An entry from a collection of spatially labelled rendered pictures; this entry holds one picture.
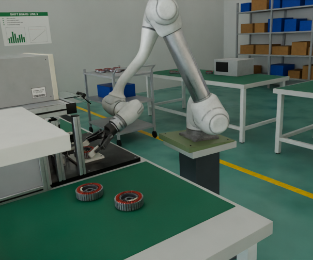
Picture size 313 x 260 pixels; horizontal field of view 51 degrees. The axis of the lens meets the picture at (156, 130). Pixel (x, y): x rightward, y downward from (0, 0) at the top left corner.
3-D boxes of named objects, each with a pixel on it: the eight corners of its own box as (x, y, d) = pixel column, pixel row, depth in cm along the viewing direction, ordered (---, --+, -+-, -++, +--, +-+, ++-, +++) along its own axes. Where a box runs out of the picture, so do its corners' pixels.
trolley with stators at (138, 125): (123, 125, 532) (118, 61, 504) (160, 139, 452) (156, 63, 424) (88, 132, 499) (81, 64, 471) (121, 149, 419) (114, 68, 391)
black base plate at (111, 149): (89, 135, 224) (89, 131, 223) (140, 161, 173) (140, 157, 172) (17, 151, 198) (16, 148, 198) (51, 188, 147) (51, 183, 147)
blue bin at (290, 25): (294, 31, 751) (295, 19, 744) (306, 30, 729) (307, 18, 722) (283, 31, 727) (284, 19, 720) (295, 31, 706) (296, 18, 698)
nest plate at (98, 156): (92, 150, 186) (92, 148, 186) (104, 158, 174) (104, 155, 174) (66, 157, 178) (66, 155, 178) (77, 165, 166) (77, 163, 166)
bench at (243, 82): (184, 107, 635) (183, 67, 614) (286, 130, 460) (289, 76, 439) (145, 115, 586) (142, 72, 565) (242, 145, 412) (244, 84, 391)
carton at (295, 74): (297, 75, 767) (298, 68, 763) (309, 76, 745) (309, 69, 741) (287, 77, 745) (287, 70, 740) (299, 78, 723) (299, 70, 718)
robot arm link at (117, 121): (121, 115, 178) (112, 122, 176) (129, 128, 183) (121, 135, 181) (112, 113, 186) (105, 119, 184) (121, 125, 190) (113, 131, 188)
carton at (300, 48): (302, 53, 748) (302, 41, 741) (317, 53, 719) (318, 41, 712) (291, 54, 728) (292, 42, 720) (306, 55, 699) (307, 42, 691)
